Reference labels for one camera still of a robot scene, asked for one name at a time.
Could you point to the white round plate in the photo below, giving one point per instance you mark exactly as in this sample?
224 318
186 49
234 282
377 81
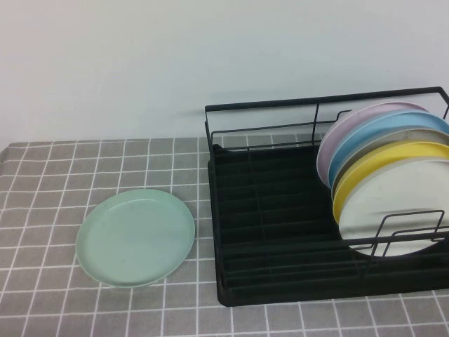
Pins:
403 189

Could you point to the light green round plate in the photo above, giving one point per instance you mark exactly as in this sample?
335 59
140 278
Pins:
133 238

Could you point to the yellow round plate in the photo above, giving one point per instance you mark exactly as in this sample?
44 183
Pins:
354 179

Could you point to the pink round plate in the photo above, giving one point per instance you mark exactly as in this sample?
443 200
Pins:
336 140

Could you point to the black plastic drip tray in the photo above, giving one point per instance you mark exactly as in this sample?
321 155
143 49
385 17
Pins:
280 196

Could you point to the blue round plate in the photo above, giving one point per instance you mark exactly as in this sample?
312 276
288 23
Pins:
358 145

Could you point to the grey white checked tablecloth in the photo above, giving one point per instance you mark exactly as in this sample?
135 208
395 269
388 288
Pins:
105 158

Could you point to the beige grey round plate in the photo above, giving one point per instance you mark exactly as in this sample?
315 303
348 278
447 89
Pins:
414 135

